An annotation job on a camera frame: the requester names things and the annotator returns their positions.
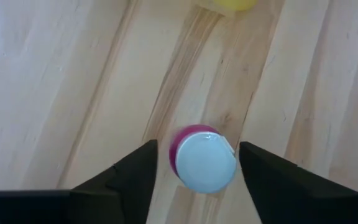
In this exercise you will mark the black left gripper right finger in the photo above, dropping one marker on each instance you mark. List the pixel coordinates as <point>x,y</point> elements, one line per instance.
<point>291,193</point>

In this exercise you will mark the yellow translucent plastic bin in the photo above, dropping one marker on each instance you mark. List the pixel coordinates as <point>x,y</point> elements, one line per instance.
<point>233,3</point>

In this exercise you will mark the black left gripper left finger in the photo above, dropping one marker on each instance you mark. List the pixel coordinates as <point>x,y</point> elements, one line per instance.
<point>110,199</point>

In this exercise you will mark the small crimson paint bottle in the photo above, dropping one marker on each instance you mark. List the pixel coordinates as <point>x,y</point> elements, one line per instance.
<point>205,165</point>

